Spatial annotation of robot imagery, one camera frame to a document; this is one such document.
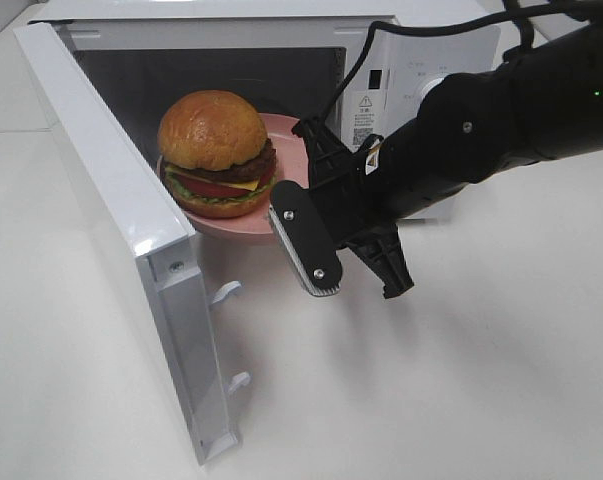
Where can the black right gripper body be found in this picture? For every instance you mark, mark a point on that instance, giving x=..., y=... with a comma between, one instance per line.
x=394, y=177

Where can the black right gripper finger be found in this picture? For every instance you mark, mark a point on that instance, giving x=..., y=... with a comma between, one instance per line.
x=380, y=249
x=330, y=162

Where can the pink round plate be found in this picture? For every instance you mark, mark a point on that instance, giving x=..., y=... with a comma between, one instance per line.
x=254, y=227

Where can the burger with lettuce and tomato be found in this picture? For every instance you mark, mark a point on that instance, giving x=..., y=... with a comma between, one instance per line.
x=216, y=154

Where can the white microwave door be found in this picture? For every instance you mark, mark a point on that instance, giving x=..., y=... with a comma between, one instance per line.
x=144, y=241

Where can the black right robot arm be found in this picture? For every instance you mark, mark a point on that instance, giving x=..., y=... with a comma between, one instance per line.
x=542, y=105

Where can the white upper microwave knob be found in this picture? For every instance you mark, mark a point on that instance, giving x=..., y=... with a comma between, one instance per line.
x=424, y=88

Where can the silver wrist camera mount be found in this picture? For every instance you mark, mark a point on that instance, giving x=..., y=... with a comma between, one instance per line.
x=301, y=232

